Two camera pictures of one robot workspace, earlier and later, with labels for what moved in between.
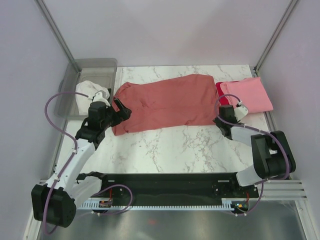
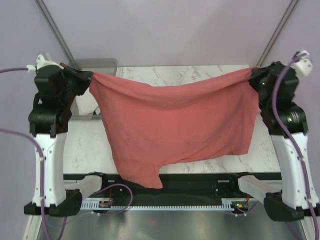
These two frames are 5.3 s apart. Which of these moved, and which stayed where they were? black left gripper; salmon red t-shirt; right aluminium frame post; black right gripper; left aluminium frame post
Moved: salmon red t-shirt; black left gripper; black right gripper
Stayed: left aluminium frame post; right aluminium frame post
